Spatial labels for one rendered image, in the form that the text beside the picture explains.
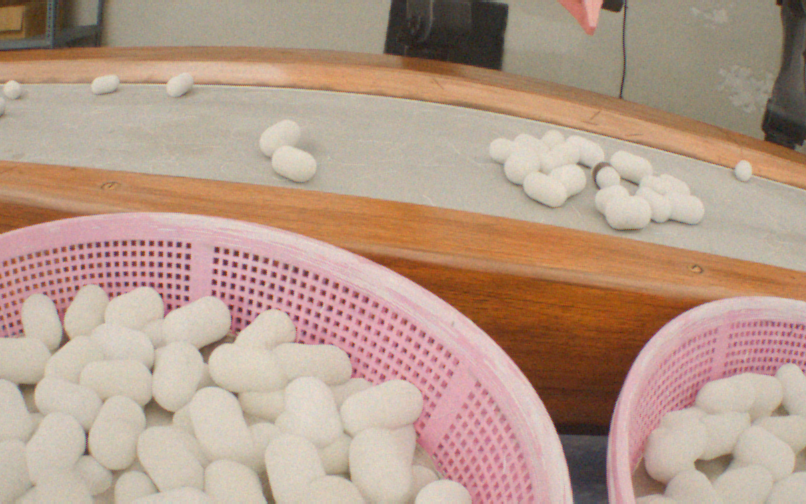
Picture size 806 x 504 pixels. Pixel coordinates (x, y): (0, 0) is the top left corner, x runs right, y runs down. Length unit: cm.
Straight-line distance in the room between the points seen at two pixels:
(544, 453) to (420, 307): 8
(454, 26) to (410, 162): 47
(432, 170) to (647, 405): 25
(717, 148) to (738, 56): 206
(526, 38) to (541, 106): 190
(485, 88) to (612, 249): 35
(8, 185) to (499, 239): 27
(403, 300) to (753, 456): 16
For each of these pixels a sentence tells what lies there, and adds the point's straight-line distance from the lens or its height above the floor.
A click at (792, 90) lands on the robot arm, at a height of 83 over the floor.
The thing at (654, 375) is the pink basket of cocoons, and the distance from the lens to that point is 25.
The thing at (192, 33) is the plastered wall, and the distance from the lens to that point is 280.
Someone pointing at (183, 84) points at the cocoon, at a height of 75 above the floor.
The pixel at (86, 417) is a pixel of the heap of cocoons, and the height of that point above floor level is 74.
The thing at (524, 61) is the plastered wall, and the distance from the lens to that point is 255.
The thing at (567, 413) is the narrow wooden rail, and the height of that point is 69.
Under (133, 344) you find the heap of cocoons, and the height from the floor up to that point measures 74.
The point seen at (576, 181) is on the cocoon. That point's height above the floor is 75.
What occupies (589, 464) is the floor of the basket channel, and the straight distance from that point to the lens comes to 33.
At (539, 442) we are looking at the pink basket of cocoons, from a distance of 19.
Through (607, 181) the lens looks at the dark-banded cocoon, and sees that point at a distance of 47.
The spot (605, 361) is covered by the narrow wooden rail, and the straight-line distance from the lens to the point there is 31.
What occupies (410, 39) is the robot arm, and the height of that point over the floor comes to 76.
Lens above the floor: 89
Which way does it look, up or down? 26 degrees down
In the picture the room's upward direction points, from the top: 8 degrees clockwise
